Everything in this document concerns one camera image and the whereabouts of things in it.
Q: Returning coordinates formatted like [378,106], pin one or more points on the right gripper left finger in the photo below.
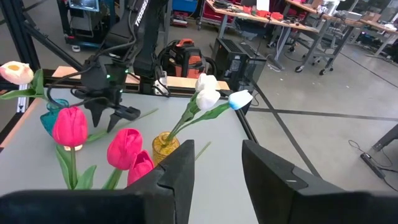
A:
[124,208]

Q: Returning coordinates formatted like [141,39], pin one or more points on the green flower stem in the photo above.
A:
[241,99]

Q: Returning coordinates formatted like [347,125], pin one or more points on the black metal stand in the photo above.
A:
[385,138]

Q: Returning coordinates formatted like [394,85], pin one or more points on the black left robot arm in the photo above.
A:
[149,46]

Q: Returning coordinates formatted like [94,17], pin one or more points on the white artificial tulip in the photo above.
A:
[205,82]
[207,99]

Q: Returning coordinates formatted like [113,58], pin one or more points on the blue equipment cart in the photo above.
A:
[84,25]

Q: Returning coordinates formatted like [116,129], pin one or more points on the orange black shop vacuum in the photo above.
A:
[186,59]

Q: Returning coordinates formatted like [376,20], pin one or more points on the red tool cabinet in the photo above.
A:
[217,12]

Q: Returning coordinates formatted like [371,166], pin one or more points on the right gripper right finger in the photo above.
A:
[289,202]

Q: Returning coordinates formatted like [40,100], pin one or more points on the red artificial tulip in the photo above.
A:
[140,168]
[125,149]

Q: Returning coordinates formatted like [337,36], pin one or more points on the yellow glass vase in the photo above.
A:
[163,147]

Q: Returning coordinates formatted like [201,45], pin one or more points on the teach pendant screen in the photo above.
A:
[84,4]

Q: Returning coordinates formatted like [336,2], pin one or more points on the wooden top workbench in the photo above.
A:
[258,19]

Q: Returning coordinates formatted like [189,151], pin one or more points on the black computer tower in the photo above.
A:
[253,73]
[228,53]

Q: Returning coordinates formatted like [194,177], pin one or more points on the grey wheeled table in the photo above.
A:
[326,17]

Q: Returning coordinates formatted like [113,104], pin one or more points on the black power strip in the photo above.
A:
[373,165]

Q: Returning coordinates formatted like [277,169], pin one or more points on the blue glass vase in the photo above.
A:
[49,121]

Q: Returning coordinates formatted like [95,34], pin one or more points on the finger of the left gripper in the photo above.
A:
[94,112]
[124,113]

